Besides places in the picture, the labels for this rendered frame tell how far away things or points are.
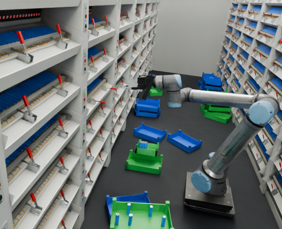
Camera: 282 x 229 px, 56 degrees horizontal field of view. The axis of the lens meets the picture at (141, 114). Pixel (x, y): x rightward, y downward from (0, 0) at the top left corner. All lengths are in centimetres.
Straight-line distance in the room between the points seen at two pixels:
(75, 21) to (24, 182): 70
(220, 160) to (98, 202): 91
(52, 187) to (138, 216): 48
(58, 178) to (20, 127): 48
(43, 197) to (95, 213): 76
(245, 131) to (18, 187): 115
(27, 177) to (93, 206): 102
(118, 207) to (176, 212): 64
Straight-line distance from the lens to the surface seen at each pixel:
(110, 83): 202
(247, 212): 224
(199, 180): 181
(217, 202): 200
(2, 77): 77
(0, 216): 91
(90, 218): 192
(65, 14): 129
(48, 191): 128
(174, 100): 176
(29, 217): 118
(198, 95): 182
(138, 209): 151
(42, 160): 112
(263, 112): 150
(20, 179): 103
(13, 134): 89
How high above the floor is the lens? 137
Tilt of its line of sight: 24 degrees down
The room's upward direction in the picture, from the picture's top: 6 degrees clockwise
